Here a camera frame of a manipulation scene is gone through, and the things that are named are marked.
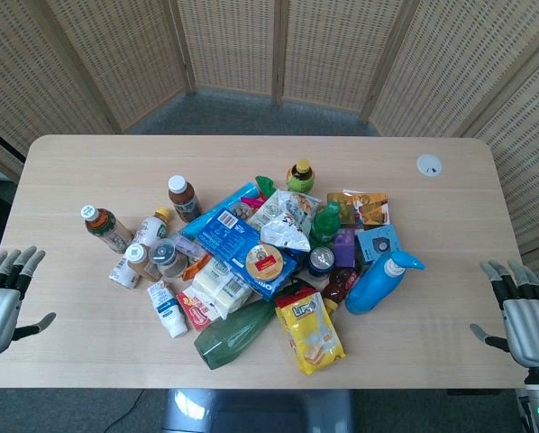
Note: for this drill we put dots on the tea bottle white cap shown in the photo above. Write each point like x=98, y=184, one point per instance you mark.
x=107, y=231

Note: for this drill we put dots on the blue dolphin pump bottle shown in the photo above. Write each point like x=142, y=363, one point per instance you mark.
x=377, y=284

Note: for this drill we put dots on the yellow Lipton packet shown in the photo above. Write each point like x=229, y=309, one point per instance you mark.
x=310, y=334

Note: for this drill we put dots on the dark blue can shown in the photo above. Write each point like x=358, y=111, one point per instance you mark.
x=321, y=260

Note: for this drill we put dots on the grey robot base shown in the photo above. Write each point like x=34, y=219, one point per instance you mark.
x=260, y=412

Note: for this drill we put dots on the pink plastic package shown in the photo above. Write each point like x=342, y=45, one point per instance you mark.
x=250, y=201

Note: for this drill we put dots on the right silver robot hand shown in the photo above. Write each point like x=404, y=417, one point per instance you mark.
x=528, y=329

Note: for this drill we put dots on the translucent purple case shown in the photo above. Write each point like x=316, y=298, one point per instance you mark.
x=186, y=247

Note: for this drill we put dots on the white squeeze tube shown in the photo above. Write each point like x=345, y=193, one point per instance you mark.
x=168, y=309

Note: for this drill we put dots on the blue Oreo biscuit box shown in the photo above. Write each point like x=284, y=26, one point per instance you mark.
x=226, y=234

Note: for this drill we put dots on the coffee drink bottle white cap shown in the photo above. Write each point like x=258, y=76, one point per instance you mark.
x=127, y=268

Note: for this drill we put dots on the white crumpled snack bag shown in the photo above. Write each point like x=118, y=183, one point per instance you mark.
x=283, y=221

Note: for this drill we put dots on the gold orange packet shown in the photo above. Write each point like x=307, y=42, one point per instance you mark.
x=364, y=207

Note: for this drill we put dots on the orange small packet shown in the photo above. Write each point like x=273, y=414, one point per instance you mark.
x=190, y=272

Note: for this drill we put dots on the green plastic packet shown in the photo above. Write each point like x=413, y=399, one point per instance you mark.
x=265, y=185

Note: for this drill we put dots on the brown drink bottle white cap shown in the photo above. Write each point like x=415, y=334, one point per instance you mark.
x=185, y=202

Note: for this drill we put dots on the black packet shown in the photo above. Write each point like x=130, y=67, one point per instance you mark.
x=293, y=286

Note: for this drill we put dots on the green plastic bottle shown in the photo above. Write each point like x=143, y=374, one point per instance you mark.
x=233, y=334

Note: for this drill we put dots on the milk tea bottle yellow cap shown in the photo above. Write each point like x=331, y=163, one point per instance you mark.
x=151, y=229

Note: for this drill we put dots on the green soda bottle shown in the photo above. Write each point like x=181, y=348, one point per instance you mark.
x=324, y=225

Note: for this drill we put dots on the green bottle yellow cap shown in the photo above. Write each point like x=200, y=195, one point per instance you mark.
x=301, y=177

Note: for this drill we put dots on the woven folding screen panel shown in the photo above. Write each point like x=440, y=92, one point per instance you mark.
x=459, y=58
x=30, y=81
x=526, y=149
x=233, y=40
x=337, y=49
x=121, y=49

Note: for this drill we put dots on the round cup red label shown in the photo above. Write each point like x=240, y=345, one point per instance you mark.
x=264, y=264

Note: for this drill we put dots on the light blue wrapped pack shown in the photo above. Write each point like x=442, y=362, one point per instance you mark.
x=215, y=207

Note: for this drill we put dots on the white tissue pack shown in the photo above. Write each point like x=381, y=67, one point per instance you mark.
x=220, y=288

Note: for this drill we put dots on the dark red sauce bottle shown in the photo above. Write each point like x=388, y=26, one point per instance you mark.
x=337, y=288

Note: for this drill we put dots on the purple box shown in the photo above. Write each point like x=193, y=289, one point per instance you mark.
x=345, y=248

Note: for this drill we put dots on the blue box with camera print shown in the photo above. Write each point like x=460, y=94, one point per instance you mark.
x=380, y=243

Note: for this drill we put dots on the red white snack packet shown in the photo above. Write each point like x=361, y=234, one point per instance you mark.
x=198, y=311

